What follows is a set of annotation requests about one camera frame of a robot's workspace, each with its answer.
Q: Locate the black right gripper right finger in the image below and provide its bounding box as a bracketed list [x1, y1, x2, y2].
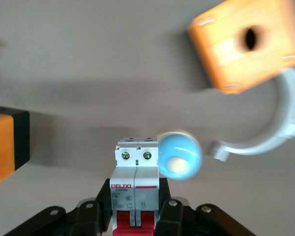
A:
[154, 177, 257, 236]

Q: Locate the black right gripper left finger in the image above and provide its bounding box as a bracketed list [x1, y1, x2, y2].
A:
[4, 177, 114, 236]

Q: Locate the white red circuit breaker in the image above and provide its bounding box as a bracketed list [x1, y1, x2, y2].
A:
[110, 136, 161, 236]

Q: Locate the blue dome button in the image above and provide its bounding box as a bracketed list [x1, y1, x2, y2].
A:
[157, 129, 204, 181]

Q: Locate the orange button box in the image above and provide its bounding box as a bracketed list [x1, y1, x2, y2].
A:
[186, 0, 295, 95]
[0, 104, 31, 189]

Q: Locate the small white curved clamp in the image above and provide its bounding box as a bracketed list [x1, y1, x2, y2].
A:
[207, 68, 295, 162]

